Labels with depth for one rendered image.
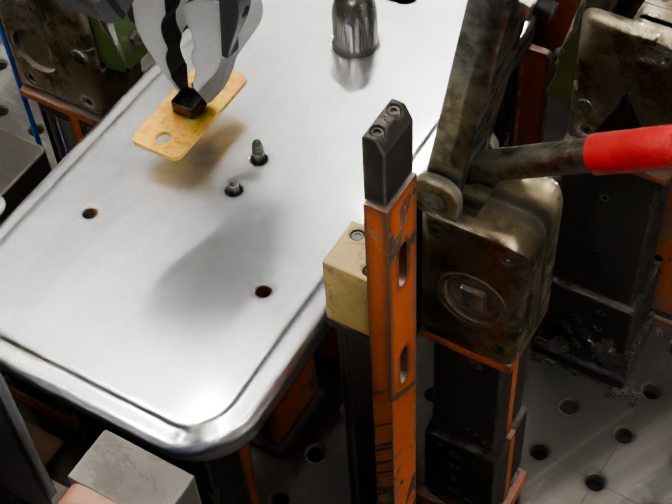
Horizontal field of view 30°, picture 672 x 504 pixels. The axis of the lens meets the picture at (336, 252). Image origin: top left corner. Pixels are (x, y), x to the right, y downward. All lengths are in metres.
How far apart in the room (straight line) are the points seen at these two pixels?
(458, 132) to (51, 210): 0.28
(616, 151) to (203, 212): 0.28
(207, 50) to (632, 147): 0.27
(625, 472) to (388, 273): 0.46
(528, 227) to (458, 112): 0.09
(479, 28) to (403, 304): 0.15
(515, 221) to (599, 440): 0.37
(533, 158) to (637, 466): 0.42
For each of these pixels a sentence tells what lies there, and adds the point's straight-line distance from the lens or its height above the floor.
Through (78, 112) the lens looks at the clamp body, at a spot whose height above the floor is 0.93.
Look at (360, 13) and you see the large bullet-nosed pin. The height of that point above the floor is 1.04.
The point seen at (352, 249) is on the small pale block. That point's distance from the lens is 0.68.
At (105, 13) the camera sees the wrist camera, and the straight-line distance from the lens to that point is 0.68.
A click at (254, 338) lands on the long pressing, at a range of 0.73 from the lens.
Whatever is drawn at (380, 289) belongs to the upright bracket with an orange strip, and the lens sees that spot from 0.63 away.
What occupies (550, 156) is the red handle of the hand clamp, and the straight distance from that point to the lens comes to 0.67.
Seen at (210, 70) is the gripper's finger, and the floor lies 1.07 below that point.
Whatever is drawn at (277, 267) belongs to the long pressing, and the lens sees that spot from 0.76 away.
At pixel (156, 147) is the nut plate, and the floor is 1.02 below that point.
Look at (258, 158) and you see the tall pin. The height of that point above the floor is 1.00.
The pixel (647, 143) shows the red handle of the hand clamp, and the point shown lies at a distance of 0.63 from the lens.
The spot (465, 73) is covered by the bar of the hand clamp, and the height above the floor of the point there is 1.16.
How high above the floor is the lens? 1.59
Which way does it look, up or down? 51 degrees down
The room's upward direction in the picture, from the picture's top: 4 degrees counter-clockwise
